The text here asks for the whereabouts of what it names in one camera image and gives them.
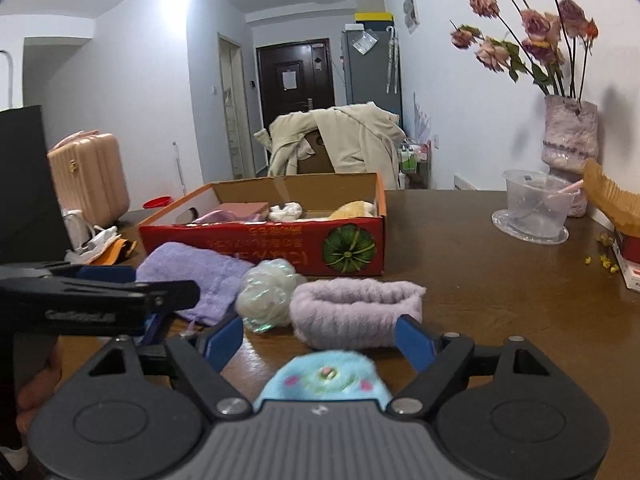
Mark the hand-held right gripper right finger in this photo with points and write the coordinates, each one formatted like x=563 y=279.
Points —
x=414 y=341

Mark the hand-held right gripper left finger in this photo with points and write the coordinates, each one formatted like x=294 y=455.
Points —
x=225 y=338

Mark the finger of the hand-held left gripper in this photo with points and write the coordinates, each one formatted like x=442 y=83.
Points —
x=107 y=272
x=170 y=294

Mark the purple towel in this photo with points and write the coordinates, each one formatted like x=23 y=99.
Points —
x=200 y=270

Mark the red cardboard box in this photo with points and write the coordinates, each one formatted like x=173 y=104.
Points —
x=240 y=242

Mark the pink satin scrunchie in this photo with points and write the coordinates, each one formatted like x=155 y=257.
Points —
x=222 y=217

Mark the blue plush octopus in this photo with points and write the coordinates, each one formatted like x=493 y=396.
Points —
x=325 y=375

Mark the layered pink sponge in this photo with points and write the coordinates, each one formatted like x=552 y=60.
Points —
x=242 y=208

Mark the yellow white plush toy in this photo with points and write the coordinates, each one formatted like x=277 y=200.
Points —
x=352 y=209

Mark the person's left hand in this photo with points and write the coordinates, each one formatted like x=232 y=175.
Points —
x=37 y=380

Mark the orange paper scrap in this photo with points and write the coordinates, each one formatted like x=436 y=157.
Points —
x=117 y=252

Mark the white crumpled plastic bag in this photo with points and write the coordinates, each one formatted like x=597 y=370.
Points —
x=92 y=240

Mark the white mesh bath pouf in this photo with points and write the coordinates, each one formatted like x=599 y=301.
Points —
x=265 y=292

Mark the purple fluffy headband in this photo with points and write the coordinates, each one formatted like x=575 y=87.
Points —
x=350 y=310

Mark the red basin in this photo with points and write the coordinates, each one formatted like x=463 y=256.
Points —
x=157 y=202

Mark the pink suitcase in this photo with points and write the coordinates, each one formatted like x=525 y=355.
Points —
x=90 y=175

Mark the black paper bag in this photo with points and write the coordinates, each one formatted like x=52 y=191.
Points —
x=25 y=185

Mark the white mop stick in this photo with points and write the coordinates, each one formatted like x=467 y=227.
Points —
x=179 y=170

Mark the clear plastic container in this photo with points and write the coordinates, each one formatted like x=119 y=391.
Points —
x=535 y=210

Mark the green white bottle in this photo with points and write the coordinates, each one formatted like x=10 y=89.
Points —
x=408 y=160

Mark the light wooden side door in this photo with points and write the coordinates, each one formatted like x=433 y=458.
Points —
x=235 y=110

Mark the brown cardboard box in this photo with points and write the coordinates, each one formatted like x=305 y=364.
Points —
x=315 y=155

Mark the yellow dried flower bits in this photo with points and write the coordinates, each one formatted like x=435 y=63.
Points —
x=605 y=260

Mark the beige coat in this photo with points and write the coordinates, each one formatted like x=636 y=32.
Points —
x=360 y=135

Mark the pink spoon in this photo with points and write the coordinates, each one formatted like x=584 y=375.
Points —
x=570 y=188

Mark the flat white box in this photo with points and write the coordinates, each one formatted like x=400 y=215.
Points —
x=629 y=275

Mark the white paper notice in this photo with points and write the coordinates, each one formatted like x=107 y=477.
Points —
x=288 y=80

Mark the dark brown entrance door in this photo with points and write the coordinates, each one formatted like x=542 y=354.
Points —
x=295 y=75

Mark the pink textured vase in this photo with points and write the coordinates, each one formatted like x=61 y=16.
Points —
x=570 y=135

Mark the grey refrigerator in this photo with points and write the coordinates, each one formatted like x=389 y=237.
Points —
x=370 y=75

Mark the white folded umbrella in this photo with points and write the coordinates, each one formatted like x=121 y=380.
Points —
x=392 y=60

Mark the plastic bag on refrigerator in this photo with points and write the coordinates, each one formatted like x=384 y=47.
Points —
x=365 y=41

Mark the yellow black box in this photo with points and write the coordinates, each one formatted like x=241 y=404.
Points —
x=372 y=20

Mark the dried pink roses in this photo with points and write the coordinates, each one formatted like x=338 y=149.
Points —
x=535 y=25

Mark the white paper wall decoration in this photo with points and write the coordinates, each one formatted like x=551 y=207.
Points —
x=421 y=117

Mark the wall picture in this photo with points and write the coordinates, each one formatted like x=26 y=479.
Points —
x=411 y=10

